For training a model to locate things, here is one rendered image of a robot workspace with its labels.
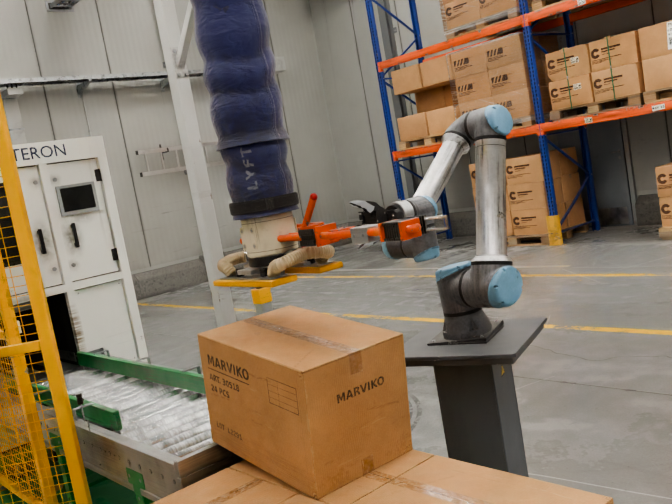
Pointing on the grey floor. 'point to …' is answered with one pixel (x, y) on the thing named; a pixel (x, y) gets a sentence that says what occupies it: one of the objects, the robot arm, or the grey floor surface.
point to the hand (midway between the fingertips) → (355, 226)
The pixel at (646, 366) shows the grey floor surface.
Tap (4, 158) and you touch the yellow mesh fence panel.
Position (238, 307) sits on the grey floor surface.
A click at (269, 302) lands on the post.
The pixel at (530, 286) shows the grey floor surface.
